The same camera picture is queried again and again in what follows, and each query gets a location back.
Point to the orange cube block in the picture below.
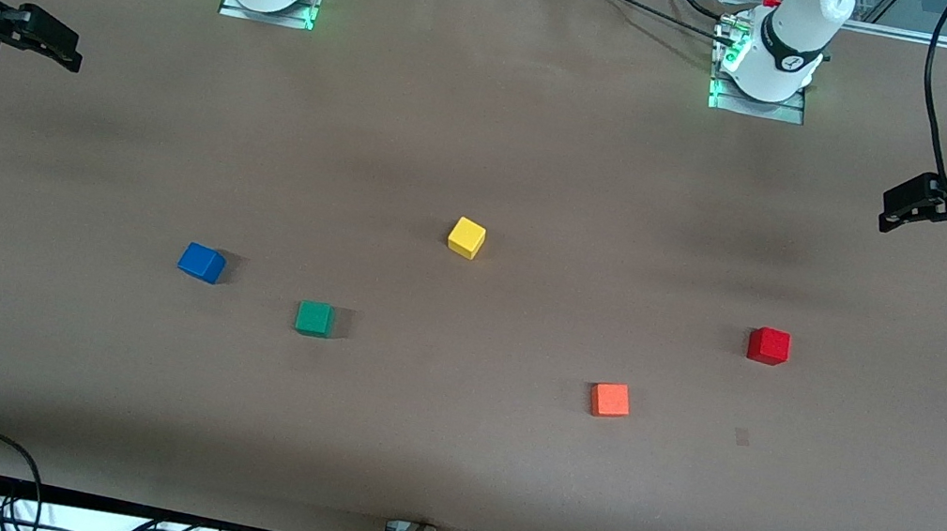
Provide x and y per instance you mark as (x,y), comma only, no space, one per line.
(610,400)

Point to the green cube block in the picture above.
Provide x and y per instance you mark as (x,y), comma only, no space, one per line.
(314,318)

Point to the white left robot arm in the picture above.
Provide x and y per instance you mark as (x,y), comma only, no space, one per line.
(789,40)

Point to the blue cube block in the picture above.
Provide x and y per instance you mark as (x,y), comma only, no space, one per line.
(200,262)

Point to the yellow cube block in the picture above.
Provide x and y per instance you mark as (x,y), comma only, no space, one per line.
(466,237)

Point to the red cube block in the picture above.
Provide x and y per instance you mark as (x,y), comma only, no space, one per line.
(768,346)

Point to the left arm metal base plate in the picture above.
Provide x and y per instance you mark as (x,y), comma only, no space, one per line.
(755,108)

